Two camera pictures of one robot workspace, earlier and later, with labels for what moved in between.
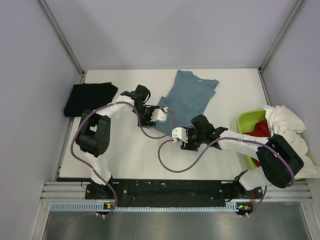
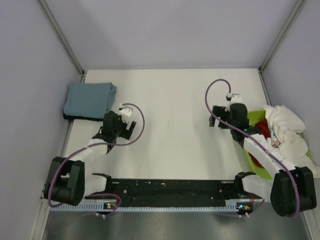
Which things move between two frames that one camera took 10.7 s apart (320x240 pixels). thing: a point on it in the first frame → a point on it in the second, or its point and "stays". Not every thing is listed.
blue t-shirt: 189,95 → 90,99
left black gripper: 149,123 → 125,132
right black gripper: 189,146 → 219,112
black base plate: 172,193 stays
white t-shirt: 285,124 stays
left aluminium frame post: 60,33 stays
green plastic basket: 248,119 stays
